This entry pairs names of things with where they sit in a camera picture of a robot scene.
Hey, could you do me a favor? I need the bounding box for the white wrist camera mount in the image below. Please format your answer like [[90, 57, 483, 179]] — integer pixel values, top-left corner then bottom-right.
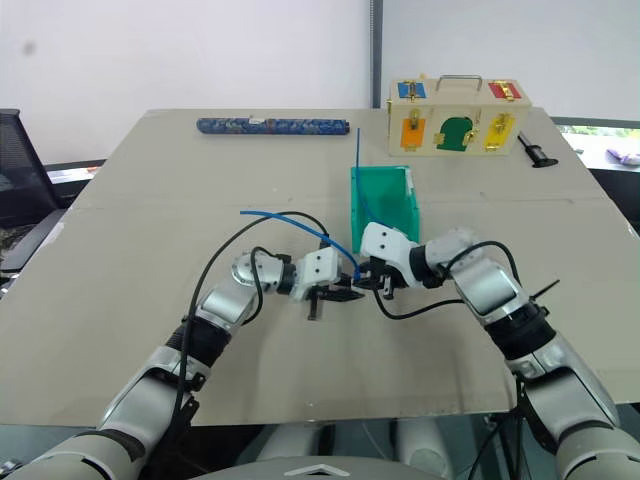
[[359, 222, 422, 289], [293, 247, 347, 302]]

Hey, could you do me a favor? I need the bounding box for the wooden lock box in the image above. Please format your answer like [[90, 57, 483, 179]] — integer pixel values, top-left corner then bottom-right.
[[385, 73, 533, 158]]

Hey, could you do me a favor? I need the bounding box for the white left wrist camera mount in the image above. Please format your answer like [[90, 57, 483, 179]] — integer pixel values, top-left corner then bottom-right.
[[293, 247, 347, 302]]

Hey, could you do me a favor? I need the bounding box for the purple object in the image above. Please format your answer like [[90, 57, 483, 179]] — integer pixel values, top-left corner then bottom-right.
[[605, 147, 640, 167]]

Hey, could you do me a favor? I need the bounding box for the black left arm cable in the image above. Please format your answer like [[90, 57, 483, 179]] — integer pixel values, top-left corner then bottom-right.
[[175, 210, 332, 436]]

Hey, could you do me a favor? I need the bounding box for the grey rounded shape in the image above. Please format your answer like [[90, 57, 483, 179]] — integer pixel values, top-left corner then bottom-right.
[[393, 417, 455, 467]]

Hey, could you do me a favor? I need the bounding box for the grey metal post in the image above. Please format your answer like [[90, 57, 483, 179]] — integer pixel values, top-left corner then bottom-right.
[[368, 0, 386, 109]]

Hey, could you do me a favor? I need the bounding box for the blue patterned tube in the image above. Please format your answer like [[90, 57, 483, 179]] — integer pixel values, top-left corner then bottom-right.
[[196, 116, 350, 139]]

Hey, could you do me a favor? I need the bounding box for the green plastic bin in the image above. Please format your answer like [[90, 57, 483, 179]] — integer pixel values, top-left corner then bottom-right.
[[348, 165, 423, 255]]

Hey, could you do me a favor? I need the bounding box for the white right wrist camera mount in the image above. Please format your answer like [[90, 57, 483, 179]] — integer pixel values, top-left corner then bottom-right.
[[359, 222, 422, 289]]

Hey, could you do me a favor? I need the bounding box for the blue cable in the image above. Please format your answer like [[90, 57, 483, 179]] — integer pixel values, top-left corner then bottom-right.
[[239, 209, 362, 281], [353, 127, 394, 231]]

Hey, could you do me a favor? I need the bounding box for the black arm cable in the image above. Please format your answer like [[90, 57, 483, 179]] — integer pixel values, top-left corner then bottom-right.
[[175, 210, 332, 436], [371, 240, 519, 321]]

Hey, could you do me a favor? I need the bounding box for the black office chair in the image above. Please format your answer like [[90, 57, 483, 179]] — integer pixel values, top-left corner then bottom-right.
[[0, 108, 69, 275]]

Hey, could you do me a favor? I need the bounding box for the grey robot torso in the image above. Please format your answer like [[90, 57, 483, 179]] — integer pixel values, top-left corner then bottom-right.
[[188, 454, 472, 480]]

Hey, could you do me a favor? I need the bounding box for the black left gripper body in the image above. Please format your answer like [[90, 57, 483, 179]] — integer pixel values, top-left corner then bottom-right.
[[305, 286, 333, 322]]

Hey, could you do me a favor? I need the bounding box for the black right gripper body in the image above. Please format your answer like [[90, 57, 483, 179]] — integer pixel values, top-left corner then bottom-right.
[[368, 256, 409, 302]]

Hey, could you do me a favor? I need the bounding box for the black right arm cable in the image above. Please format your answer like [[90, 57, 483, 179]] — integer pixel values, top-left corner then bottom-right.
[[371, 240, 519, 321]]

